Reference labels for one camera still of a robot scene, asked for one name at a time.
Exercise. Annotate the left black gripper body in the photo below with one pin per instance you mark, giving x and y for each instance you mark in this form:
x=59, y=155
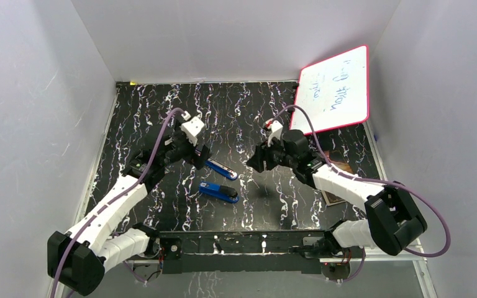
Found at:
x=182, y=148

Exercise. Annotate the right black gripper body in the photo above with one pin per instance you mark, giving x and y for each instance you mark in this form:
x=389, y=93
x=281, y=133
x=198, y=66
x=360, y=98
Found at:
x=274, y=155

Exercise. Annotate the blue stapler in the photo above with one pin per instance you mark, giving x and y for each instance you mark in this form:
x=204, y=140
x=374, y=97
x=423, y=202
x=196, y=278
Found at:
x=222, y=192
x=221, y=169

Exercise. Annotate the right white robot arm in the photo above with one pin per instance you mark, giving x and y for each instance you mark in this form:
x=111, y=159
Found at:
x=393, y=221

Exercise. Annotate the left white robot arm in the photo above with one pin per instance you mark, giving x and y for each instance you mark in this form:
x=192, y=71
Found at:
x=80, y=257

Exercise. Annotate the pink framed whiteboard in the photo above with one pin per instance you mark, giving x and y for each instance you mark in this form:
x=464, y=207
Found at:
x=334, y=93

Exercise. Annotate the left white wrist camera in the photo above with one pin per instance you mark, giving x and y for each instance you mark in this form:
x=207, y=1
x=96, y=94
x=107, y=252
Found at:
x=193, y=127

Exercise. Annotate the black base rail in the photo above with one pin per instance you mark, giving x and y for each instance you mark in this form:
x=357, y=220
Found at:
x=306, y=251

